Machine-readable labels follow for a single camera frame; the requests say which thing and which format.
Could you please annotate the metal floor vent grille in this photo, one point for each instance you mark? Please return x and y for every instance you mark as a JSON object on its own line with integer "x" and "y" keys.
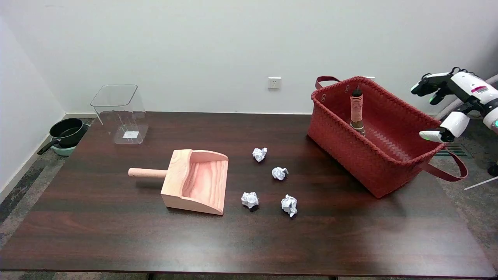
{"x": 451, "y": 151}

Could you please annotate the green pot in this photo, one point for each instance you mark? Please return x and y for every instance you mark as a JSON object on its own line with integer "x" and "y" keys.
{"x": 62, "y": 150}

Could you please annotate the white wall socket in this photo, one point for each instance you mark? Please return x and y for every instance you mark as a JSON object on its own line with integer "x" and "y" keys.
{"x": 274, "y": 83}

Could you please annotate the crumpled white paper ball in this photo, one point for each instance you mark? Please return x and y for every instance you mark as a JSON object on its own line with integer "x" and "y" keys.
{"x": 249, "y": 200}
{"x": 279, "y": 173}
{"x": 289, "y": 205}
{"x": 260, "y": 154}

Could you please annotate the white label sticker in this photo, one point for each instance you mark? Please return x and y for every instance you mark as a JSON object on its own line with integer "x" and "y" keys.
{"x": 130, "y": 134}

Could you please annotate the black frying pan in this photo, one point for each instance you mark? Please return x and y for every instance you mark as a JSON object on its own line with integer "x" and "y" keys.
{"x": 68, "y": 132}

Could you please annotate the small straw hand broom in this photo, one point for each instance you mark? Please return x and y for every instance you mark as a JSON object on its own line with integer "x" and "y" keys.
{"x": 356, "y": 109}

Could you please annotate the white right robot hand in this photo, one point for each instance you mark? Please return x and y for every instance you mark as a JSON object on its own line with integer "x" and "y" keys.
{"x": 467, "y": 83}

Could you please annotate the clear plastic bin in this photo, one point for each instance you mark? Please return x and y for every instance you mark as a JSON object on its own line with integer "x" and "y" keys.
{"x": 120, "y": 116}

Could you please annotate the red woven basket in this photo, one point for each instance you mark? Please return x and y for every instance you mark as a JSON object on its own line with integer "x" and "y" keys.
{"x": 350, "y": 151}

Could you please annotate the wooden dustpan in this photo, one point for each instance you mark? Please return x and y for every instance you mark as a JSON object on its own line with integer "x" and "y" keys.
{"x": 202, "y": 182}

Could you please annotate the black chair caster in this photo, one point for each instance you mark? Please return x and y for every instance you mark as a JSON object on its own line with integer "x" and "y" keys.
{"x": 494, "y": 169}

